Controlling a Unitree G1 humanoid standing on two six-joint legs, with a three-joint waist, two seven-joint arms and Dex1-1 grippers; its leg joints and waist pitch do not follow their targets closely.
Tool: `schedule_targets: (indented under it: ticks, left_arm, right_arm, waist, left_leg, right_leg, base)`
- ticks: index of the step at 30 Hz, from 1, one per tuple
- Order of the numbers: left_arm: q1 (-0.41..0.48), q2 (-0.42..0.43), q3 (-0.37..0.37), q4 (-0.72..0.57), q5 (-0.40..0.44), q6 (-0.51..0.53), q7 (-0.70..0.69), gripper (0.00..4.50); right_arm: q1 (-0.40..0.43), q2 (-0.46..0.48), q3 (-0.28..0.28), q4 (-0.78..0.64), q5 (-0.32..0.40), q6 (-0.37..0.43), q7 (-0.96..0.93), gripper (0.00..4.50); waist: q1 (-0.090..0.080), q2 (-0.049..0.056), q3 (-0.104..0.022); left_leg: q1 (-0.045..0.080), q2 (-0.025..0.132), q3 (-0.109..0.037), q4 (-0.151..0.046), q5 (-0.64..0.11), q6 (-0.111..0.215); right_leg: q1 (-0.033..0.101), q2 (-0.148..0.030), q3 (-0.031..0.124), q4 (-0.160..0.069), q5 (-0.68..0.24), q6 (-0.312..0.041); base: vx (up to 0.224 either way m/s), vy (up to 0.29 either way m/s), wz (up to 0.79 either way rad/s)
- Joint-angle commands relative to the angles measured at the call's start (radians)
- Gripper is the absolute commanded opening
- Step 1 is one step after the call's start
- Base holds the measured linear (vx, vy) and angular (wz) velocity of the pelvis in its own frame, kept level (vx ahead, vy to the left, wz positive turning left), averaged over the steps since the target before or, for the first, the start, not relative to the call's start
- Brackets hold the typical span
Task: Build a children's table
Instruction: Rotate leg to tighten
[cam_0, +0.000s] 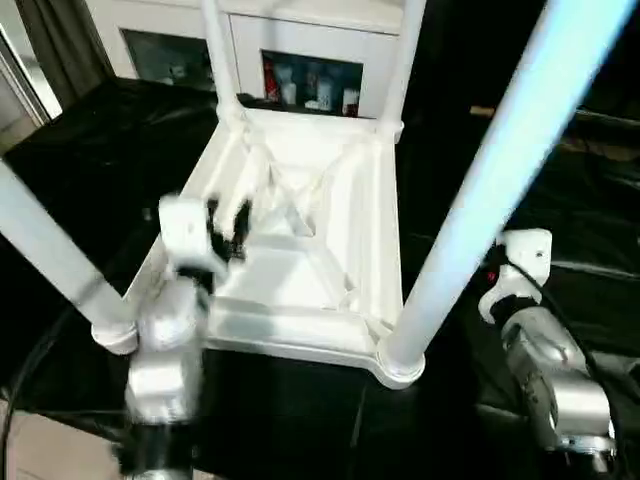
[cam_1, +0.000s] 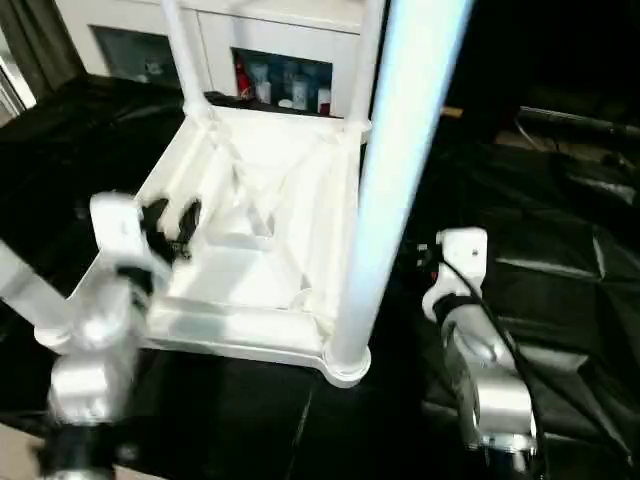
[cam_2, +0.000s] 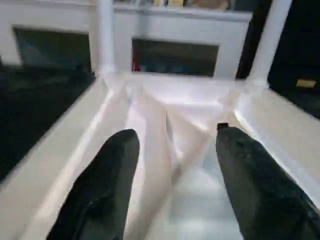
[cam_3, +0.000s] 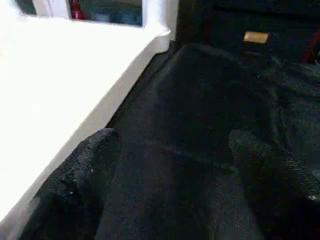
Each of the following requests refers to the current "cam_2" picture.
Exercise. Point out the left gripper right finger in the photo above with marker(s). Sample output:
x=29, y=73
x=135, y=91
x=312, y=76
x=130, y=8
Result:
x=262, y=190

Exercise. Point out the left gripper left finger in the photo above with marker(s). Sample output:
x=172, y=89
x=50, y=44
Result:
x=100, y=190

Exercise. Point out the white plastic table top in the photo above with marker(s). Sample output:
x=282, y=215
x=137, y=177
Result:
x=175, y=100

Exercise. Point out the white plastic table leg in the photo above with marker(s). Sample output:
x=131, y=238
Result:
x=267, y=42
x=106, y=35

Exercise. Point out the small tan label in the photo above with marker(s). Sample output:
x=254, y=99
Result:
x=305, y=83

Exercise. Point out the dark tall cabinet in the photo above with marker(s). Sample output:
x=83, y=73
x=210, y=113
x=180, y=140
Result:
x=300, y=37

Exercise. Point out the white display cabinet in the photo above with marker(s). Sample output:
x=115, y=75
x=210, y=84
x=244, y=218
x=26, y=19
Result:
x=175, y=25

